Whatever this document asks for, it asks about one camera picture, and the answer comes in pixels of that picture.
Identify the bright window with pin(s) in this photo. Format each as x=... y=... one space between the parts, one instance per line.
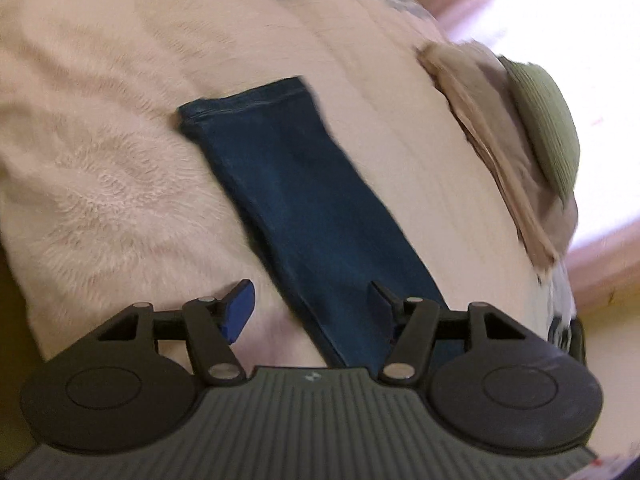
x=575 y=15

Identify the green ribbed garment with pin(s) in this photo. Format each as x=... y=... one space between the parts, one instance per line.
x=547 y=120

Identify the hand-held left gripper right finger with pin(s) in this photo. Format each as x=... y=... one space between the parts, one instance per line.
x=380 y=301

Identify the pink fluffy blanket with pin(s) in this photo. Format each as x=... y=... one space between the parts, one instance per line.
x=110 y=175

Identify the dark grey object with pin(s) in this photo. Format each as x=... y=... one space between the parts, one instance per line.
x=567 y=337

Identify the beige cloth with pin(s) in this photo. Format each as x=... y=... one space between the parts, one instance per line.
x=500 y=150

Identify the blue denim pants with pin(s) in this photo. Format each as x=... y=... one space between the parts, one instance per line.
x=300 y=200

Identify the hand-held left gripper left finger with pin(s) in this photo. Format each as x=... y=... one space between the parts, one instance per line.
x=237 y=310

